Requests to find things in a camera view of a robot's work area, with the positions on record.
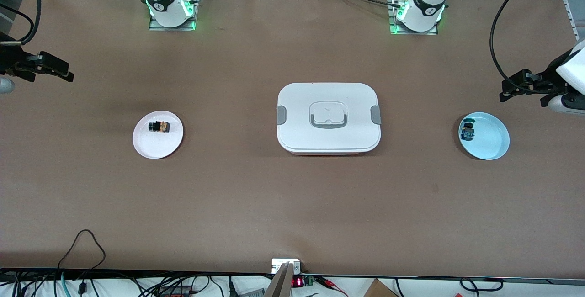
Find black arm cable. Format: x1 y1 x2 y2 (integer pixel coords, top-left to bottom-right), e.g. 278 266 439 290
0 0 43 46
490 0 549 94

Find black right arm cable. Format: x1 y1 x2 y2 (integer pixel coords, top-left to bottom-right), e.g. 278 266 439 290
0 0 43 46

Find aluminium profile bar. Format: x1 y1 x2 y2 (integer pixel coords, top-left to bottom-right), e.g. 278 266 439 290
264 262 294 297

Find perforated metal strip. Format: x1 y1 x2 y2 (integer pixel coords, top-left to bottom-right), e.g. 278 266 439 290
560 0 583 55

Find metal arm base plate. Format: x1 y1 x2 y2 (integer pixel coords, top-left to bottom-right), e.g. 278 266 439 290
389 0 438 36
149 0 201 32

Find pink round plate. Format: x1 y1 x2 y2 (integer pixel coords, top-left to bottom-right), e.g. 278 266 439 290
133 111 184 159

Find small silver bracket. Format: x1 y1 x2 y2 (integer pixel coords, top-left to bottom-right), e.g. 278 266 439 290
271 259 301 274

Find light blue round plate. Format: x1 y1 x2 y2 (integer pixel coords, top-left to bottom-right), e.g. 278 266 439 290
458 112 510 160

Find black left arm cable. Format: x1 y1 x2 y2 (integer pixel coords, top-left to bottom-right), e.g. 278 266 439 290
490 0 549 94

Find brown cardboard piece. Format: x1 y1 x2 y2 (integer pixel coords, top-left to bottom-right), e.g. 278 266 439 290
363 279 398 297

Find black cable loop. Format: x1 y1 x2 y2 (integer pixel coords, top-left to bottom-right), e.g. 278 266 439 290
459 277 504 292

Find red clip lead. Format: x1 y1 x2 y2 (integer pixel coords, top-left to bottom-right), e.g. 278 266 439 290
315 276 349 297

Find green blue push button switch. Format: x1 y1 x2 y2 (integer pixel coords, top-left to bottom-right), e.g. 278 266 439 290
461 119 477 141

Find thin black looped cable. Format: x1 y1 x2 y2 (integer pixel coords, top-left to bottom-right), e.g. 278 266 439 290
57 229 106 288

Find white lunch box grey clips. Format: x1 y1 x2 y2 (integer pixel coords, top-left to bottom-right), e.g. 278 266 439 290
276 82 382 156

